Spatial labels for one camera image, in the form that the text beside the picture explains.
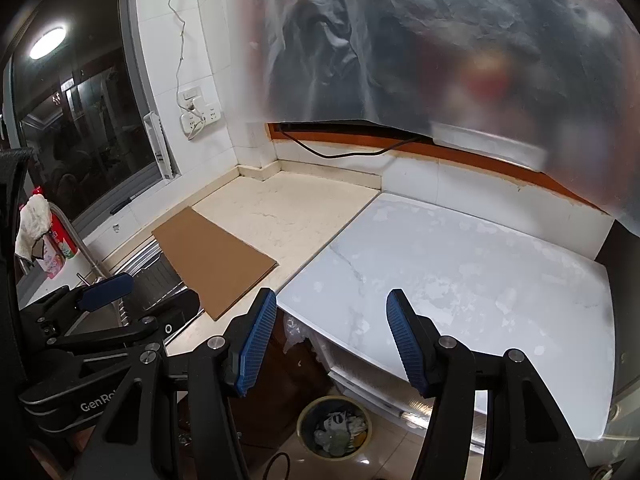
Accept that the round trash bin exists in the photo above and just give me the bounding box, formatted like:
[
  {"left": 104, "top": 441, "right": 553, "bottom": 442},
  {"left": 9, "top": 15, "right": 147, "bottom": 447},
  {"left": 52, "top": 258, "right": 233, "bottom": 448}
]
[{"left": 296, "top": 396, "right": 373, "bottom": 462}]

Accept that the brown cardboard sheet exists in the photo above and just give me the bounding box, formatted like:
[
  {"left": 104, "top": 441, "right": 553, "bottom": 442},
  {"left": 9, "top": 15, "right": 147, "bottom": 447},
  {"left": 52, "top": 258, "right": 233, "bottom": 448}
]
[{"left": 153, "top": 207, "right": 278, "bottom": 321}]

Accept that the red detergent bottle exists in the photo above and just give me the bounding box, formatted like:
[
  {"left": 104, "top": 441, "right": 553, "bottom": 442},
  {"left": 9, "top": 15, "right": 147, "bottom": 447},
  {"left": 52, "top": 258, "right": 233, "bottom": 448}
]
[{"left": 28, "top": 186, "right": 78, "bottom": 280}]

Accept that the white cloth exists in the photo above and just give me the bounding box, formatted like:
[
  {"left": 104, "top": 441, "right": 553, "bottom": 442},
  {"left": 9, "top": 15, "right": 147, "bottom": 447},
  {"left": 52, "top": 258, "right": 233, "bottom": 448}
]
[{"left": 15, "top": 194, "right": 52, "bottom": 262}]

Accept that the dark window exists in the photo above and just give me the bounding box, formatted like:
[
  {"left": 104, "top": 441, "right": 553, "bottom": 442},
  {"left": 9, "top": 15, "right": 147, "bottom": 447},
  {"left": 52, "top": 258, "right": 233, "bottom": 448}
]
[{"left": 1, "top": 0, "right": 163, "bottom": 233}]

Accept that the translucent plastic sheet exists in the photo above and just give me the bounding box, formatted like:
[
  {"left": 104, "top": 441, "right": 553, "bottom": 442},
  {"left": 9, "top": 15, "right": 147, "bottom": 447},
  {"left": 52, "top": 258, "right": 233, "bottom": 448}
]
[{"left": 228, "top": 0, "right": 639, "bottom": 231}]

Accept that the thin black cable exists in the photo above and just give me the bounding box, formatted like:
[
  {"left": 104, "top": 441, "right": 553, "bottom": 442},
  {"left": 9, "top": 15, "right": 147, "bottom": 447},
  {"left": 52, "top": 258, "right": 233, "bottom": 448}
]
[{"left": 261, "top": 450, "right": 292, "bottom": 480}]

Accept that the white wall socket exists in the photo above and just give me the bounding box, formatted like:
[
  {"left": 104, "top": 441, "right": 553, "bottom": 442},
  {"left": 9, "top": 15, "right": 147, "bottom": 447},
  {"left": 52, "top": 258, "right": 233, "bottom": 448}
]
[{"left": 177, "top": 87, "right": 221, "bottom": 140}]

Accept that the white wall cable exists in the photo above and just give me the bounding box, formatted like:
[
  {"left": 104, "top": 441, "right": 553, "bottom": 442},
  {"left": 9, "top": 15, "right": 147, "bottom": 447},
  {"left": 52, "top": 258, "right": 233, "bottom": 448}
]
[{"left": 167, "top": 0, "right": 206, "bottom": 142}]

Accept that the black power cable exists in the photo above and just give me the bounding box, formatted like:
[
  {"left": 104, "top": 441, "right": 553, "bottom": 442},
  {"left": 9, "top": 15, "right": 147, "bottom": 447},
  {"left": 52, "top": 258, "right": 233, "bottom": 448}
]
[{"left": 276, "top": 127, "right": 432, "bottom": 161}]

